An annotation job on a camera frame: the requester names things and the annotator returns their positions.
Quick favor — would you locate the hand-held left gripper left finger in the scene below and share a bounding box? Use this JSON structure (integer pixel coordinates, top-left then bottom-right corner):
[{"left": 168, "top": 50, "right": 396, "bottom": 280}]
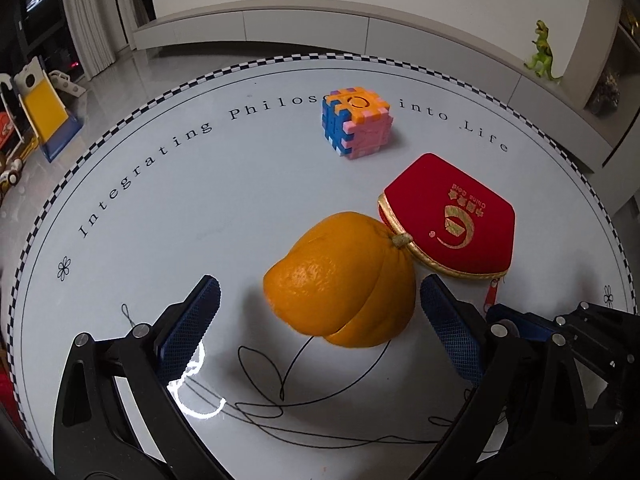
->
[{"left": 52, "top": 274, "right": 246, "bottom": 480}]

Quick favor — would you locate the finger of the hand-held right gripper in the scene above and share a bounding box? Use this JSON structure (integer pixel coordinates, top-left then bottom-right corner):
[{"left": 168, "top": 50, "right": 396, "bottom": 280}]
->
[
  {"left": 554, "top": 301, "right": 640, "bottom": 376},
  {"left": 486, "top": 303, "right": 553, "bottom": 343}
]

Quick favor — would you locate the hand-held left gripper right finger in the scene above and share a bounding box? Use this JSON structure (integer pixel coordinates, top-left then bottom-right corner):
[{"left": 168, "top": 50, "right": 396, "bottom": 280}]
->
[{"left": 419, "top": 274, "right": 608, "bottom": 480}]

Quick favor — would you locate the orange pomelo fruit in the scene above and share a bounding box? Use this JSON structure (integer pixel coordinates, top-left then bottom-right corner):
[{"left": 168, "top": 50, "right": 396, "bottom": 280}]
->
[{"left": 263, "top": 211, "right": 418, "bottom": 349}]

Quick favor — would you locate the black thread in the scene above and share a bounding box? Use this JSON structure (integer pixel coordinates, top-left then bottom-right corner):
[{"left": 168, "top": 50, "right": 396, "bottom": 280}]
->
[{"left": 120, "top": 303, "right": 458, "bottom": 447}]

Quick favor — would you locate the red pouch with gold trim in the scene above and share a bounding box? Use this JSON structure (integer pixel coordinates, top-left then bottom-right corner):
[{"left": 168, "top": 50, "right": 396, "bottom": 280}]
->
[{"left": 377, "top": 152, "right": 517, "bottom": 317}]

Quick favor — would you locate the colourful puzzle cube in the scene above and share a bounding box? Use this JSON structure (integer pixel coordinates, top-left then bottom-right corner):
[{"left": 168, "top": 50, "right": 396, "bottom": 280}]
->
[{"left": 320, "top": 88, "right": 392, "bottom": 160}]

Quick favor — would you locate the dark dried flower decoration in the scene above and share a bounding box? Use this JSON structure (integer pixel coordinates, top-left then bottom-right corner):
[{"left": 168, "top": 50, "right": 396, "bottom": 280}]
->
[{"left": 585, "top": 69, "right": 623, "bottom": 113}]

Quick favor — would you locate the white toy car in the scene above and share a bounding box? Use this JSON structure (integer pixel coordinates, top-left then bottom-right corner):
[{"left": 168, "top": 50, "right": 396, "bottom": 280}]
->
[{"left": 0, "top": 159, "right": 23, "bottom": 195}]

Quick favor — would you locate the yellow toy slide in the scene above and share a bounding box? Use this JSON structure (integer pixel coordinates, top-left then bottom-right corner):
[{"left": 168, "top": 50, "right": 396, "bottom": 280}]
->
[{"left": 0, "top": 56, "right": 85, "bottom": 163}]

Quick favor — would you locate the green dinosaur toy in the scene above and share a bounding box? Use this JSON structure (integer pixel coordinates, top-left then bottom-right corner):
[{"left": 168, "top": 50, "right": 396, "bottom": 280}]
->
[{"left": 523, "top": 19, "right": 564, "bottom": 82}]

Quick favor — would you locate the white curtain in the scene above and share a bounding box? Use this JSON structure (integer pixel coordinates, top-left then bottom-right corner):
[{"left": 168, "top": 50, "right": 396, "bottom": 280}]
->
[{"left": 59, "top": 0, "right": 153, "bottom": 82}]

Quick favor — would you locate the low white wall cabinet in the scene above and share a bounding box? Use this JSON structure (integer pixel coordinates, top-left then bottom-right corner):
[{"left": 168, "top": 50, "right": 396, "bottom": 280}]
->
[{"left": 132, "top": 6, "right": 640, "bottom": 171}]

